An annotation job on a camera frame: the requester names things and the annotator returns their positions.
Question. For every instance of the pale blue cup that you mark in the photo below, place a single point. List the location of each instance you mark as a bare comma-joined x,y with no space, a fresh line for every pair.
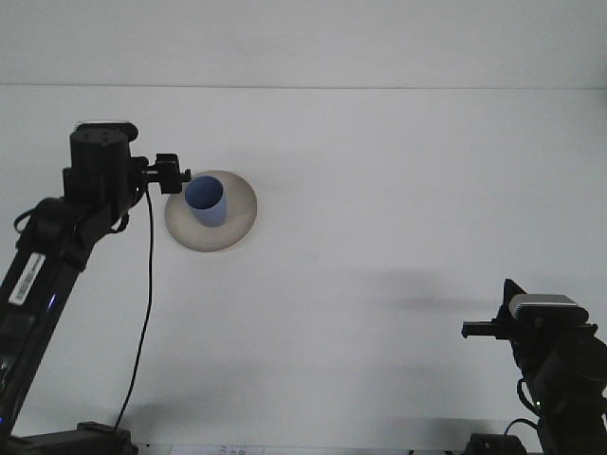
211,215

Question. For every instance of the pale round plate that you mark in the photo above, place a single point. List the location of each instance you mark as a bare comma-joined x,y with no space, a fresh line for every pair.
237,223

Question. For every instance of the white printed paper sheet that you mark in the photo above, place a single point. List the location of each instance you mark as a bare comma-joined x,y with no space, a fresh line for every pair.
223,450

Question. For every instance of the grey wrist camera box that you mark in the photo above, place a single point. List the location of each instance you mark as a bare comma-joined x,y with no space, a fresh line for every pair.
545,302
133,132

